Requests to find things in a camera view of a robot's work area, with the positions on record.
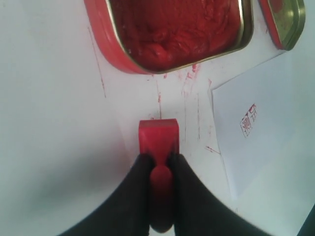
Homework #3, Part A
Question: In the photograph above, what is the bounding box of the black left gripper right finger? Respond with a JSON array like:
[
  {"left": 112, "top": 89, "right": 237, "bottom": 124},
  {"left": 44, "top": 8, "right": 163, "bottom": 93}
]
[{"left": 168, "top": 154, "right": 266, "bottom": 236}]

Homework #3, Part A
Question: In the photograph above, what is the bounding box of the gold tin lid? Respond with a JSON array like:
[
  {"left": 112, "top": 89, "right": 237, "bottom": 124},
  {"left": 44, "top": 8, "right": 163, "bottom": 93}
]
[{"left": 258, "top": 0, "right": 306, "bottom": 51}]

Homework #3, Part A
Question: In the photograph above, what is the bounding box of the white paper sheet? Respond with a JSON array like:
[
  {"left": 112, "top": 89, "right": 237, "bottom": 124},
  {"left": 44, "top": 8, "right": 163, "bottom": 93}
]
[{"left": 211, "top": 46, "right": 315, "bottom": 205}]

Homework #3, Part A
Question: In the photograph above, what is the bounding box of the red ink paste tin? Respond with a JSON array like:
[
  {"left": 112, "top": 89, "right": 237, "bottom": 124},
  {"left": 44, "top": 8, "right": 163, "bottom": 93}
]
[{"left": 85, "top": 0, "right": 253, "bottom": 74}]

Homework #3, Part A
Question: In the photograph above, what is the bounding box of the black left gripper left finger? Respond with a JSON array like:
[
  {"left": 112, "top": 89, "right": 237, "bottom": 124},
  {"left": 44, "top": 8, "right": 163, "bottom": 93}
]
[{"left": 61, "top": 154, "right": 154, "bottom": 236}]

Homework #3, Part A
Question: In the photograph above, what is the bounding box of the red stamp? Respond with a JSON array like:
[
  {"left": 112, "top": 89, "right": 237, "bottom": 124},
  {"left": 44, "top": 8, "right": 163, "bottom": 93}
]
[{"left": 138, "top": 118, "right": 179, "bottom": 234}]

